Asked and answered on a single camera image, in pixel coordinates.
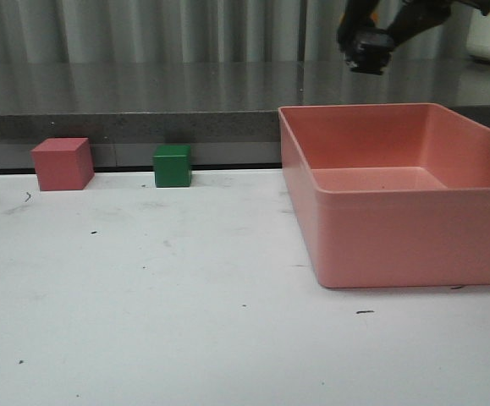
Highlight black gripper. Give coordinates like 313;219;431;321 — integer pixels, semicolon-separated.
337;0;490;52

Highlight yellow push button switch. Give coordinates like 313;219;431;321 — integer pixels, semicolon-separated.
344;28;395;75

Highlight pink plastic bin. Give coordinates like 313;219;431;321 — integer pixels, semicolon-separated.
278;103;490;288

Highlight grey counter shelf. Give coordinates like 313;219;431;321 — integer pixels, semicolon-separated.
0;58;490;173

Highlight green cube block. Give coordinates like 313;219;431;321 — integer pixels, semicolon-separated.
152;145;192;188

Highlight pink cube block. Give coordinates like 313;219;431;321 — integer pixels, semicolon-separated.
30;137;95;191

